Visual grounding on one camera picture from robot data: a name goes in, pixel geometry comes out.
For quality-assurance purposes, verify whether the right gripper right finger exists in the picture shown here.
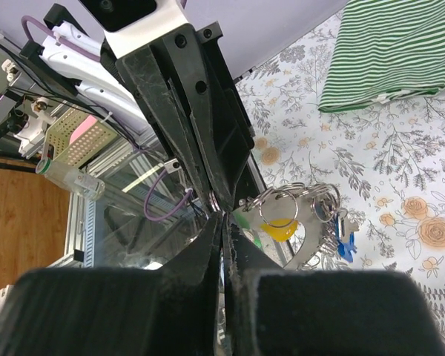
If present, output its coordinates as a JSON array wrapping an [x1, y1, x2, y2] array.
[[222, 214, 445, 355]]

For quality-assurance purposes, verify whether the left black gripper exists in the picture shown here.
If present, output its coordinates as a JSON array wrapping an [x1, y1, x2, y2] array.
[[100, 22, 254, 213]]

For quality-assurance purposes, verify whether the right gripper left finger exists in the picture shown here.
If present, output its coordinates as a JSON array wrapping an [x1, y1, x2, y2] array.
[[0, 213, 223, 355]]

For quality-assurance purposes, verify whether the yellow key tag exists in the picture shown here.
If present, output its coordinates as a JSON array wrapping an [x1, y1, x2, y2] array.
[[260, 219, 299, 243]]

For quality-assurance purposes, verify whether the blue key tag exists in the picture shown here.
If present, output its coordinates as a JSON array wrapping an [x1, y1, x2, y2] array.
[[334, 208, 359, 263]]

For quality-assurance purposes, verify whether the metal key ring disc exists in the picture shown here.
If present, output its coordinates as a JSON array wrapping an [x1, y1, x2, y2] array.
[[233, 182, 359, 270]]

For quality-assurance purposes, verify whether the green key tag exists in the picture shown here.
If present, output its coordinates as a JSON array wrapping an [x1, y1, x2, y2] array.
[[251, 237, 263, 249]]

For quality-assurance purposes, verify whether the perforated beige tray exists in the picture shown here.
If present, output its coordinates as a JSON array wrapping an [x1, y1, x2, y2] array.
[[45, 108, 117, 168]]

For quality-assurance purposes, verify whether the clear plastic bottle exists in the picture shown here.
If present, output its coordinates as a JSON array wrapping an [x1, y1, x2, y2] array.
[[36, 157, 105, 201]]

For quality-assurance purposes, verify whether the green striped cloth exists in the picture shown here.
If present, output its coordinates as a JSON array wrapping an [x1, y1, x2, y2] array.
[[318, 1, 445, 113]]

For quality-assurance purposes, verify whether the blue slotted cable duct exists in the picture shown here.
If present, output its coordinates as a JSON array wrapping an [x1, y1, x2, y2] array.
[[82, 200, 96, 268]]

